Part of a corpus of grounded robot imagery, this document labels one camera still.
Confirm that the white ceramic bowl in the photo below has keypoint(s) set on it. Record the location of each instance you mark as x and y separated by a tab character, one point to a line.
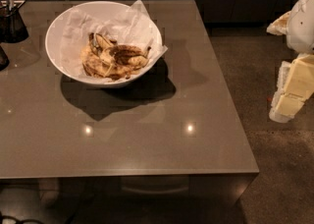
52	45

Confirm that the brown spotted banana pile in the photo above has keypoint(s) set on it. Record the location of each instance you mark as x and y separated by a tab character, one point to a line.
97	60

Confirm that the white paper liner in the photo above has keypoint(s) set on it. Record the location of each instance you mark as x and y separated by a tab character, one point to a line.
130	25

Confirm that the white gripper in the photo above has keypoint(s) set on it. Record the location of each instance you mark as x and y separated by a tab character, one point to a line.
301	27

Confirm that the dark glass pitcher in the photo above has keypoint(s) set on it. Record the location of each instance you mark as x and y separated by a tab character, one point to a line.
12	26

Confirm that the dark round object left edge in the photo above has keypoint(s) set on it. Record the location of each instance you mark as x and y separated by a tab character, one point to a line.
4	60

